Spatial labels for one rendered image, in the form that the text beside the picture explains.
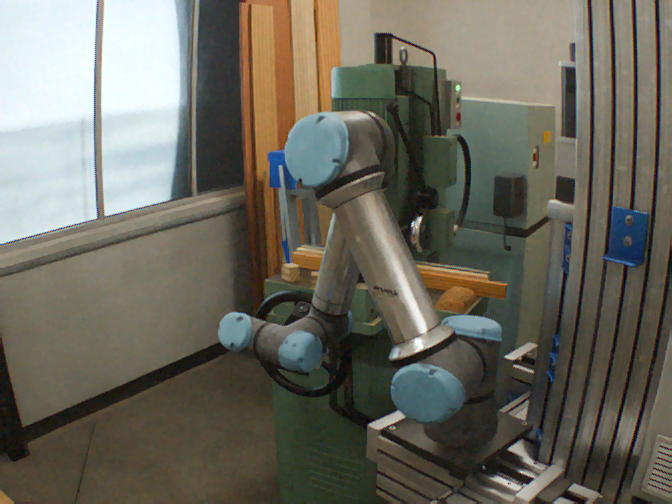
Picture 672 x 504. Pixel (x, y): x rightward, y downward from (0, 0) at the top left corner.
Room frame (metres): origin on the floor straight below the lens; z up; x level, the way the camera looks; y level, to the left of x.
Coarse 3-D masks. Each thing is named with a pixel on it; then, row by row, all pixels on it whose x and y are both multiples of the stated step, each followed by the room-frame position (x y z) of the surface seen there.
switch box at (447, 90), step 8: (440, 80) 1.97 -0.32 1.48; (448, 80) 1.96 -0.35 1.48; (456, 80) 2.01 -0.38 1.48; (440, 88) 1.97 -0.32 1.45; (448, 88) 1.96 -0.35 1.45; (440, 96) 1.97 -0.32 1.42; (448, 96) 1.96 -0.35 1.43; (456, 96) 1.99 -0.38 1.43; (440, 104) 1.97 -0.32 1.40; (448, 104) 1.96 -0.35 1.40; (440, 112) 1.97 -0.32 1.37; (448, 112) 1.96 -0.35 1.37; (456, 112) 1.99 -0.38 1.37; (440, 120) 1.97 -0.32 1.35; (448, 120) 1.96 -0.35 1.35; (456, 120) 1.99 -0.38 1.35; (448, 128) 1.96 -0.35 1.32; (456, 128) 2.00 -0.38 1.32
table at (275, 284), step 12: (276, 276) 1.80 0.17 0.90; (300, 276) 1.80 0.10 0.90; (276, 288) 1.75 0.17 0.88; (288, 288) 1.73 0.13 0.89; (300, 288) 1.71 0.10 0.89; (312, 288) 1.69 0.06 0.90; (432, 300) 1.59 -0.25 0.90; (480, 300) 1.59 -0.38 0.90; (444, 312) 1.50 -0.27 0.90; (456, 312) 1.49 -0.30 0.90; (468, 312) 1.49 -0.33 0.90; (480, 312) 1.60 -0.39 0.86; (360, 324) 1.51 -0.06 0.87; (372, 324) 1.50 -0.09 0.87
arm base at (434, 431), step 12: (480, 396) 1.00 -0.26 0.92; (492, 396) 1.03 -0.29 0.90; (468, 408) 1.00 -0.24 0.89; (480, 408) 1.00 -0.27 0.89; (492, 408) 1.02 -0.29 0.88; (456, 420) 1.00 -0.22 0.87; (468, 420) 1.00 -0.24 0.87; (480, 420) 1.00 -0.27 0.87; (492, 420) 1.01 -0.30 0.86; (432, 432) 1.02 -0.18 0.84; (444, 432) 1.00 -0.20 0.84; (456, 432) 0.99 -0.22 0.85; (468, 432) 0.99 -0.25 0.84; (480, 432) 0.99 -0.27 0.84; (492, 432) 1.01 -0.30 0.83; (444, 444) 1.00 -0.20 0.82; (456, 444) 0.99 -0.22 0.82; (468, 444) 0.98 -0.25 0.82
